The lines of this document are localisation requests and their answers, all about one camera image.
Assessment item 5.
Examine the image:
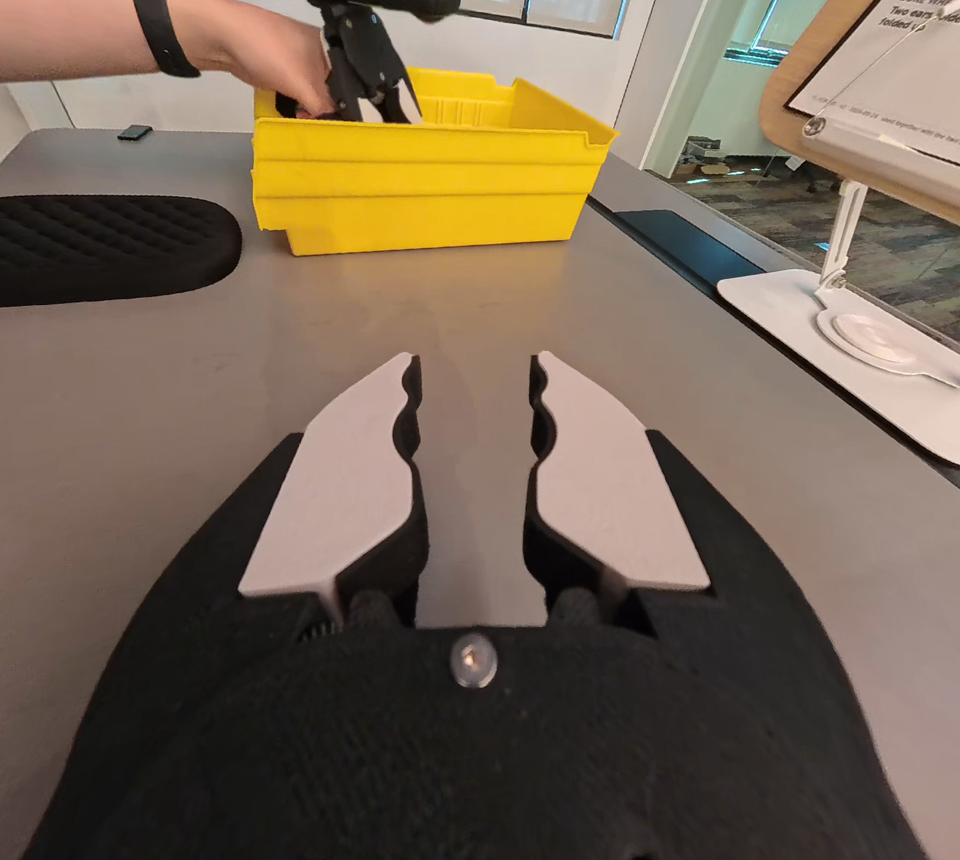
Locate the instruction board on stand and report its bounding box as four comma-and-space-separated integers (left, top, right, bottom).
714, 0, 960, 468

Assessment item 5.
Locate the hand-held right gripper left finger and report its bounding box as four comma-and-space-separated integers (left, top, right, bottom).
237, 350, 432, 627

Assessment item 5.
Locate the black elbow rest pad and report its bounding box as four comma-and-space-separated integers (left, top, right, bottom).
0, 194, 245, 309

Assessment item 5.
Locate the person's left forearm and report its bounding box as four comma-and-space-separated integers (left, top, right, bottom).
0, 0, 219, 84

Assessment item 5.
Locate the black wristband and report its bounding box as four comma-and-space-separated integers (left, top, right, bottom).
129, 0, 204, 79

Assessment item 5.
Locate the person's left hand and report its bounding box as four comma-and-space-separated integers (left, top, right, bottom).
199, 3, 340, 122

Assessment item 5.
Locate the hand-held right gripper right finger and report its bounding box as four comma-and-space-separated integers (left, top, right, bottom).
523, 349, 714, 627

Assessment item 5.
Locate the dark teal panel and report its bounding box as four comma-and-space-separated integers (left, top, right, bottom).
613, 209, 768, 300

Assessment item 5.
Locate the white instruction sheet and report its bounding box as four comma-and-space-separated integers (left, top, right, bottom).
782, 0, 960, 168

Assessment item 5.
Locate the yellow plastic bin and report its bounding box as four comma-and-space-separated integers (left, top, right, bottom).
249, 65, 621, 258

